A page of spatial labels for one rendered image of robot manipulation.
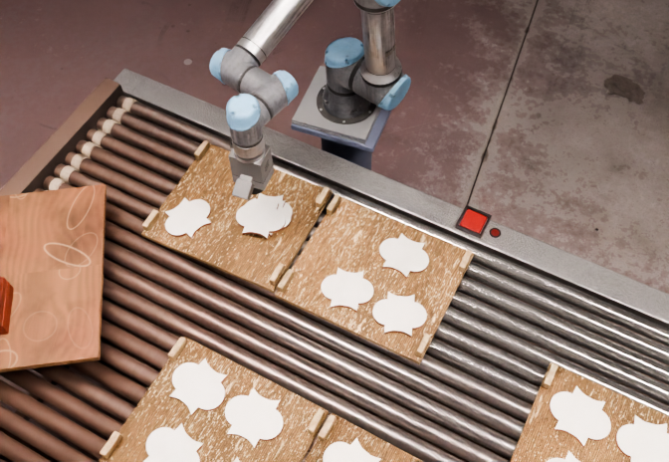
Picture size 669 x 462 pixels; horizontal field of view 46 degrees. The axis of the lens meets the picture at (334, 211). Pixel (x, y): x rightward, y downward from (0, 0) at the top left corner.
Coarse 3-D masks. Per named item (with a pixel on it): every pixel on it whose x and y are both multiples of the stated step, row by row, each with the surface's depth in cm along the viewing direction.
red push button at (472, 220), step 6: (468, 210) 217; (468, 216) 216; (474, 216) 216; (480, 216) 215; (486, 216) 216; (462, 222) 214; (468, 222) 214; (474, 222) 214; (480, 222) 214; (468, 228) 214; (474, 228) 213; (480, 228) 213
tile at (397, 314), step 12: (384, 300) 200; (396, 300) 200; (408, 300) 200; (372, 312) 198; (384, 312) 198; (396, 312) 198; (408, 312) 198; (420, 312) 198; (384, 324) 196; (396, 324) 196; (408, 324) 196; (420, 324) 196
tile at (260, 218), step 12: (252, 204) 214; (264, 204) 214; (276, 204) 214; (240, 216) 212; (252, 216) 212; (264, 216) 212; (276, 216) 212; (252, 228) 210; (264, 228) 210; (276, 228) 210
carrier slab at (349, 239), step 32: (320, 224) 214; (352, 224) 214; (384, 224) 214; (320, 256) 208; (352, 256) 208; (448, 256) 208; (288, 288) 203; (320, 288) 203; (384, 288) 203; (416, 288) 203; (448, 288) 203; (352, 320) 198
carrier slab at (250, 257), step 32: (224, 160) 227; (192, 192) 221; (224, 192) 220; (288, 192) 220; (320, 192) 220; (160, 224) 215; (224, 224) 214; (192, 256) 209; (224, 256) 209; (256, 256) 209; (288, 256) 209
